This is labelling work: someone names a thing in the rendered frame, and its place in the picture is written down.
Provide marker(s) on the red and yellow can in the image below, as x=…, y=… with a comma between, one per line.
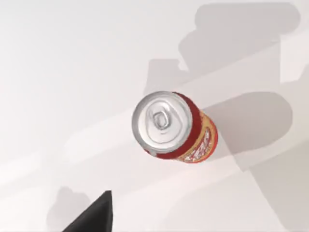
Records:
x=166, y=125

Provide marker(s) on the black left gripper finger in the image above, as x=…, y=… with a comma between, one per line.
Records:
x=97, y=216

